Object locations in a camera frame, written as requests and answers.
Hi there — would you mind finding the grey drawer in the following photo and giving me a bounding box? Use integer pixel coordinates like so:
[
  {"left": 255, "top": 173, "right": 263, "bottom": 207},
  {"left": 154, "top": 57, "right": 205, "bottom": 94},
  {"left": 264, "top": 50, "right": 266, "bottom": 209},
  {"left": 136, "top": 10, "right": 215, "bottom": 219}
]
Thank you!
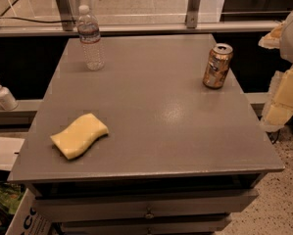
[
  {"left": 63, "top": 214, "right": 231, "bottom": 235},
  {"left": 33, "top": 189, "right": 259, "bottom": 222}
]

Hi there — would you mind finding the yellow sponge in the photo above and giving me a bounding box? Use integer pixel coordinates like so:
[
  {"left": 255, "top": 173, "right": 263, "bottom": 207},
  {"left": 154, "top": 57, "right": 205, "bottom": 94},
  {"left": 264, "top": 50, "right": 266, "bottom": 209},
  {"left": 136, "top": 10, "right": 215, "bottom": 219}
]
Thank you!
[{"left": 50, "top": 114, "right": 109, "bottom": 160}]

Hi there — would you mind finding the metal railing frame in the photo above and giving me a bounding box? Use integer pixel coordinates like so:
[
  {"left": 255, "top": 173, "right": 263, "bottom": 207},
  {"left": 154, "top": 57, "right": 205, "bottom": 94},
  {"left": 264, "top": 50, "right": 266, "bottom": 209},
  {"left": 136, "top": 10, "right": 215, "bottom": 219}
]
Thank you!
[{"left": 0, "top": 0, "right": 293, "bottom": 36}]

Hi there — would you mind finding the black cable on ledge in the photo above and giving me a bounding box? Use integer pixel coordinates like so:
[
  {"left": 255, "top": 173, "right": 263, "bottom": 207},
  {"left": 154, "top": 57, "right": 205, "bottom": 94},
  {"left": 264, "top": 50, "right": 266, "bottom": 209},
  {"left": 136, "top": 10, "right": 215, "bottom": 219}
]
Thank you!
[{"left": 0, "top": 15, "right": 77, "bottom": 25}]

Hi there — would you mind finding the lower grey drawer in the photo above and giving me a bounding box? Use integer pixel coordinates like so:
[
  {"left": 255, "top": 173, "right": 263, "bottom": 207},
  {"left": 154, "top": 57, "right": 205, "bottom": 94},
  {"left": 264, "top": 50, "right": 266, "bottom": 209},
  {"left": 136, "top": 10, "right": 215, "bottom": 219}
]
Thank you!
[{"left": 63, "top": 214, "right": 231, "bottom": 235}]

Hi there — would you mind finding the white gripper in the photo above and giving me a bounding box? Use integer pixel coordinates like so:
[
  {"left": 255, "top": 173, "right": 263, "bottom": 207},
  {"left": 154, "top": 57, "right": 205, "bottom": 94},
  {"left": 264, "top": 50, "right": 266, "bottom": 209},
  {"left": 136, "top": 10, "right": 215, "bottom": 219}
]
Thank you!
[{"left": 259, "top": 11, "right": 293, "bottom": 132}]

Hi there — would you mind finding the upper grey drawer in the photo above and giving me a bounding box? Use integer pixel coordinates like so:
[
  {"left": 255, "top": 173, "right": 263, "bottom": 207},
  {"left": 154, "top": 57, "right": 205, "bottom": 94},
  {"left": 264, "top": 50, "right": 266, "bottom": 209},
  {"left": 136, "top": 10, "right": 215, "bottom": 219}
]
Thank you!
[{"left": 33, "top": 189, "right": 259, "bottom": 222}]

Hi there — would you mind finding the white cardboard box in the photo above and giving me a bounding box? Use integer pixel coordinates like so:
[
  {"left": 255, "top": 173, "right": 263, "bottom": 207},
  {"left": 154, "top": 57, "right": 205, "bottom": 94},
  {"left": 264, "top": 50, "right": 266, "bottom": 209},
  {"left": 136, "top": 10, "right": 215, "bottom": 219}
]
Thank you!
[{"left": 6, "top": 189, "right": 51, "bottom": 235}]

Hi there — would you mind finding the clear plastic water bottle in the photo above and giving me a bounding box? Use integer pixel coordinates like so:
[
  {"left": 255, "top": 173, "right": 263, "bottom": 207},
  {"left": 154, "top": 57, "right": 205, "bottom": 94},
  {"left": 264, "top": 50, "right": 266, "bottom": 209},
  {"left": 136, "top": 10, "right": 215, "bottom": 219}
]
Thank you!
[{"left": 76, "top": 5, "right": 105, "bottom": 71}]

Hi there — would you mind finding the white pump dispenser bottle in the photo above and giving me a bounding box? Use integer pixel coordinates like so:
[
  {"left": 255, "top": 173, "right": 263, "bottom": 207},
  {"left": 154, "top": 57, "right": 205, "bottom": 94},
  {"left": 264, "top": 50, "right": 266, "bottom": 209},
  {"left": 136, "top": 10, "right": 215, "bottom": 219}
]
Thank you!
[{"left": 0, "top": 84, "right": 18, "bottom": 111}]

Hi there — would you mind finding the orange soda can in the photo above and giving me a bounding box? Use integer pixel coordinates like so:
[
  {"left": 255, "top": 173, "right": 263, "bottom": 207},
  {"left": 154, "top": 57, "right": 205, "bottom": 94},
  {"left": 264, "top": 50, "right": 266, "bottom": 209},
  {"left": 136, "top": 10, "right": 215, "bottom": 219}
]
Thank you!
[{"left": 203, "top": 43, "right": 233, "bottom": 89}]

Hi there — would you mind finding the white paper sheet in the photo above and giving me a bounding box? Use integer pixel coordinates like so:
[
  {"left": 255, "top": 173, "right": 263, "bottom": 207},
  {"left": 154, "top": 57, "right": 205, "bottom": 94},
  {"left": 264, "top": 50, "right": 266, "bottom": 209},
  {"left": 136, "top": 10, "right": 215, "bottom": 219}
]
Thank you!
[{"left": 0, "top": 137, "right": 24, "bottom": 171}]

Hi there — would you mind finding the green snack bag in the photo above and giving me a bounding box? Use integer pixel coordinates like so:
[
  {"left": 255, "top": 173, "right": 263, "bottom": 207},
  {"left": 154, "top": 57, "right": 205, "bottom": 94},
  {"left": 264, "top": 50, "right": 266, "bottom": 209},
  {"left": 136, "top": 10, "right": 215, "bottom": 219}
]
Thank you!
[{"left": 0, "top": 181, "right": 26, "bottom": 235}]

